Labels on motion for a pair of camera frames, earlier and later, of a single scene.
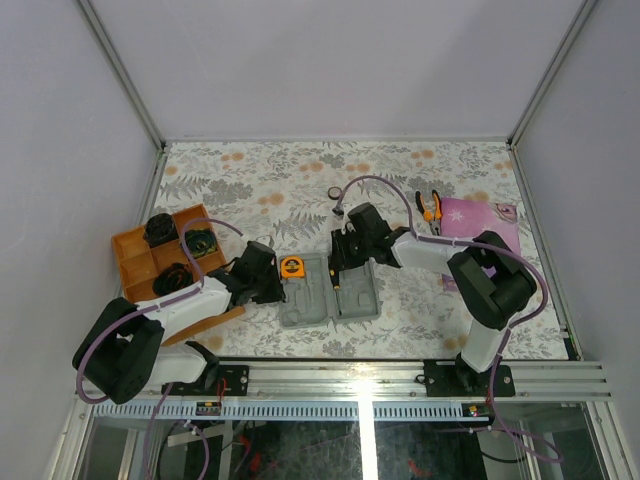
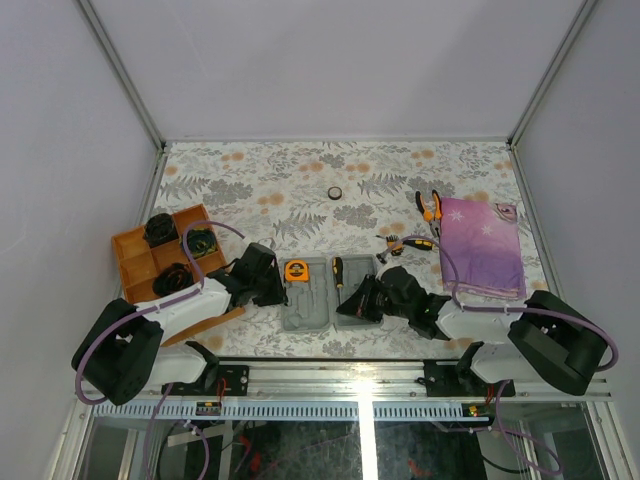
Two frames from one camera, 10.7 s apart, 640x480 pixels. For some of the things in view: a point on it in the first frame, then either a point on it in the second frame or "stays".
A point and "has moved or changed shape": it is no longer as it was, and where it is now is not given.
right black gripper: x=340 y=258 to x=360 y=304
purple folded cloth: x=469 y=218 stays
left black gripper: x=278 y=295 stays
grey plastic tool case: x=311 y=301 stays
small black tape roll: x=334 y=192 stays
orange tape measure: x=292 y=267 has moved or changed shape
